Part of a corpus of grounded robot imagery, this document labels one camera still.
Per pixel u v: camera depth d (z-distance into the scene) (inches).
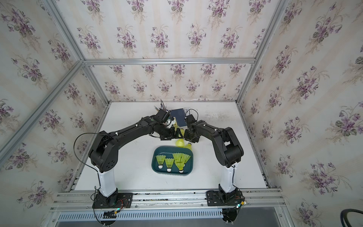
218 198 28.7
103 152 19.1
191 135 33.0
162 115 28.7
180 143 37.4
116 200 27.3
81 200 29.4
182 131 34.9
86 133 39.7
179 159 33.2
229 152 20.3
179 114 43.9
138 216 30.1
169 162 32.3
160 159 33.0
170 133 30.8
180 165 33.8
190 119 31.5
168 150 35.0
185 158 33.0
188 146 36.3
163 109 39.7
